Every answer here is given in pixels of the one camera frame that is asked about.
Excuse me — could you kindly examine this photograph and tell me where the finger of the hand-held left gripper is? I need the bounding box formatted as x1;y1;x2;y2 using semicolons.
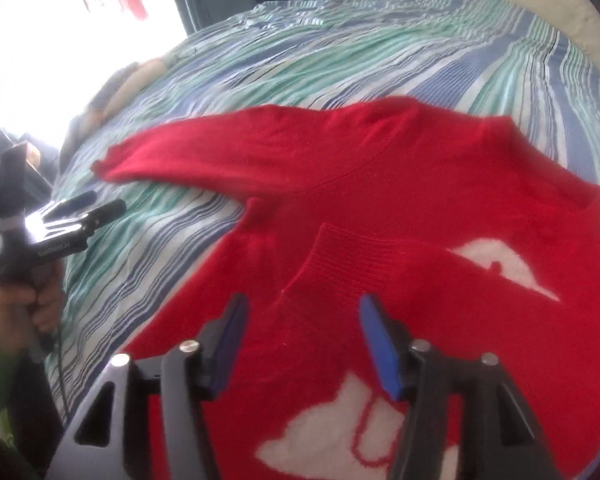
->
54;190;99;212
81;198;128;228

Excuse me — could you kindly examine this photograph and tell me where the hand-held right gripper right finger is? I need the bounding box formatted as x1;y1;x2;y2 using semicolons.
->
358;294;563;480

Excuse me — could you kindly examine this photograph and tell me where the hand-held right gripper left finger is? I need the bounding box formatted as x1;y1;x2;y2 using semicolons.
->
45;292;251;480

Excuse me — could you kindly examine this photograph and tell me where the red knit sweater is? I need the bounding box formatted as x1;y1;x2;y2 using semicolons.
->
90;96;600;480

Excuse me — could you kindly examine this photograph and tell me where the person's left forearm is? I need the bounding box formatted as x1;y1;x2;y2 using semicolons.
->
0;324;48;480

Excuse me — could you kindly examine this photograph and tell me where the person's left hand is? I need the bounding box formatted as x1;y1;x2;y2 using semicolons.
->
0;262;67;358

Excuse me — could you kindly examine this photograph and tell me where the striped bed cover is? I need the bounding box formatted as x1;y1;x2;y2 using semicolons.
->
55;0;600;411

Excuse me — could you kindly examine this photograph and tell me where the cream padded headboard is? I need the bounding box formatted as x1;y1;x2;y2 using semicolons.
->
385;0;600;78

